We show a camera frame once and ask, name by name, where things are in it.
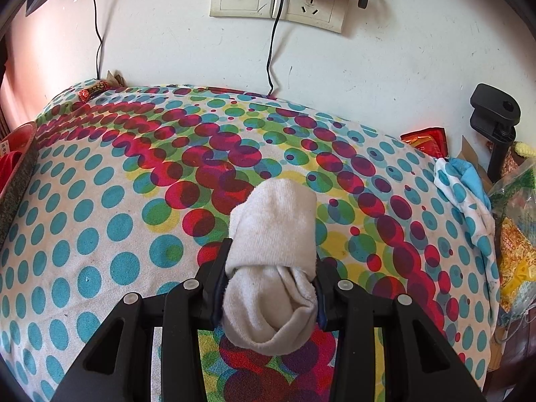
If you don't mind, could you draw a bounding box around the cream sock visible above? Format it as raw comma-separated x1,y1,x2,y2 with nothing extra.
221,178,320,349

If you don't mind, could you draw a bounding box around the black adapter cable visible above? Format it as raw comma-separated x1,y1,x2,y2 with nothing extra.
266,0,290,95

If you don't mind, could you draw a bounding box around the red candy wrapper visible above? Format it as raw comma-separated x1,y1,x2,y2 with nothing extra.
78,80,110,102

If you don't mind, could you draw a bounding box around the brown cardboard piece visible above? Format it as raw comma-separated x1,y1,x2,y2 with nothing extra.
460,136,491,173

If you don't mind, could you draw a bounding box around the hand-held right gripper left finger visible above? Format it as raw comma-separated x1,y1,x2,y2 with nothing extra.
50,239,233,402

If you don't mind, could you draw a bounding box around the clear plastic bag of goods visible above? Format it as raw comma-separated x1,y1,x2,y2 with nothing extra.
487,150,536,316

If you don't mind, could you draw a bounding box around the white blue-dotted cloth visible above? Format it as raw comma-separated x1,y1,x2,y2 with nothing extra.
433,156,502,324

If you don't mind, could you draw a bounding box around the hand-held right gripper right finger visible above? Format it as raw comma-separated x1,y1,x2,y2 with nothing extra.
312,257,488,402

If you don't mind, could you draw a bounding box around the white power outlet plate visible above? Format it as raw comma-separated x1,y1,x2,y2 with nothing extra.
272,0,351,35

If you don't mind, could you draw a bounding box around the black clamp stand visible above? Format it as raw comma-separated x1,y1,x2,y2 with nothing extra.
468,83,522,182

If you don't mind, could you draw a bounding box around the polka dot blanket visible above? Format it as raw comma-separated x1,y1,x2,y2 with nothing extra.
0,84,504,402

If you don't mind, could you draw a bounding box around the red snack packet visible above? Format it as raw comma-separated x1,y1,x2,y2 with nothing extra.
399,127,449,158

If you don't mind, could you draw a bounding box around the red round tray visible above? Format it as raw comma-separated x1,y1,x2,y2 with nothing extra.
0,121,39,244

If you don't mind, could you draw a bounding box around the thin black television cable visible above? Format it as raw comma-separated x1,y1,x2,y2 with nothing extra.
92,0,106,81

